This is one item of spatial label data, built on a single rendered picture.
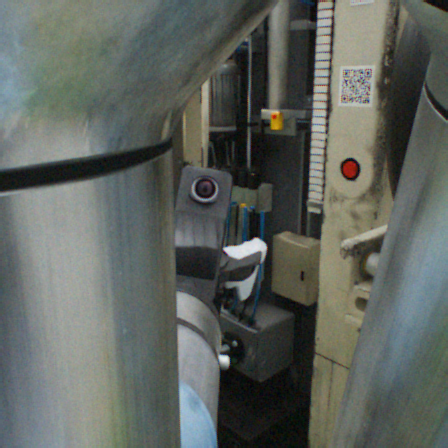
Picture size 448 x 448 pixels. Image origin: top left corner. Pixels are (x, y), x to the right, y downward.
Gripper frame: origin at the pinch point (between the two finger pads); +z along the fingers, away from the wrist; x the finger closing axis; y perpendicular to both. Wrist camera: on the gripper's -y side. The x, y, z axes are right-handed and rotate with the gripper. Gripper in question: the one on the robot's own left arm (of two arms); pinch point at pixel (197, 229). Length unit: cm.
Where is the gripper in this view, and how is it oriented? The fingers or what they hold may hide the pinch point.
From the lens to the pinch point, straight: 53.9
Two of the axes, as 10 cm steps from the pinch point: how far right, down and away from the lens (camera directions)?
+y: -1.4, 9.5, 2.9
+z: 0.4, -2.8, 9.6
